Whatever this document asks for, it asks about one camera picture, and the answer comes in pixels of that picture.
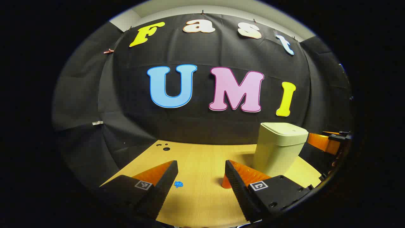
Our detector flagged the black backdrop cloth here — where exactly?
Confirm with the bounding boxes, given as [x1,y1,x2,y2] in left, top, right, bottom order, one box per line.
[52,13,353,190]

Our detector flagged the pale green garbage bin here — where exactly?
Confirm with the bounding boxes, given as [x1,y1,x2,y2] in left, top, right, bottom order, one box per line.
[252,122,309,178]

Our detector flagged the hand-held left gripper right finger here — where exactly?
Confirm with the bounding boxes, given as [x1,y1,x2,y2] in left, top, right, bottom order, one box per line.
[224,160,314,224]

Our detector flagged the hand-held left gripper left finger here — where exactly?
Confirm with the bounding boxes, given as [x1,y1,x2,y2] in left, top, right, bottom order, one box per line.
[98,160,178,220]

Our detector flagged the wooden desktop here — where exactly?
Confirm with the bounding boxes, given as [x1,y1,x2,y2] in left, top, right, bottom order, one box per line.
[100,140,322,228]

